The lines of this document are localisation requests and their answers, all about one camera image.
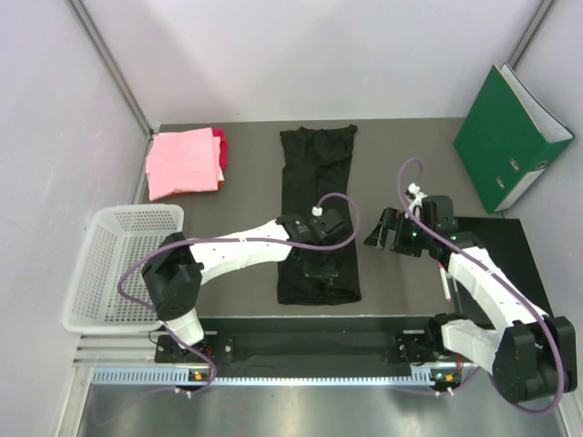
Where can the green ring binder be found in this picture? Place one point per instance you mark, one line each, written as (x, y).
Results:
(508, 139)

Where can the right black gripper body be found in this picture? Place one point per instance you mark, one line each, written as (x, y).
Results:
(411, 235)

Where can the pink white marker pen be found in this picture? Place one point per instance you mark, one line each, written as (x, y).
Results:
(445, 277)

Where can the black notebook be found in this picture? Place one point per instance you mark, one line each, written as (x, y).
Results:
(507, 245)

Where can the perforated grey cable duct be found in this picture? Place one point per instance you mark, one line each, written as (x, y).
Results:
(188, 377)

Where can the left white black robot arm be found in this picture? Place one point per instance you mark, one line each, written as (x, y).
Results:
(174, 277)

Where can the folded pink t shirt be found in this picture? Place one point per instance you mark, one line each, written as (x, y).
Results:
(184, 162)

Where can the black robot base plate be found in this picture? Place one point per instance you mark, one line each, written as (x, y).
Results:
(318, 347)

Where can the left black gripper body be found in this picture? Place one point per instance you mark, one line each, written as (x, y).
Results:
(322, 268)

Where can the folded red t shirt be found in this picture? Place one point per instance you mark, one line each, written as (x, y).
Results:
(223, 156)

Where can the black printed t shirt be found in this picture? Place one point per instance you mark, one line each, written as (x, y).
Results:
(317, 162)

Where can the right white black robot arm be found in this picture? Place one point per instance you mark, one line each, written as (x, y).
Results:
(527, 353)

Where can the white plastic basket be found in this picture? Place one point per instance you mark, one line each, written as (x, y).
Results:
(116, 238)

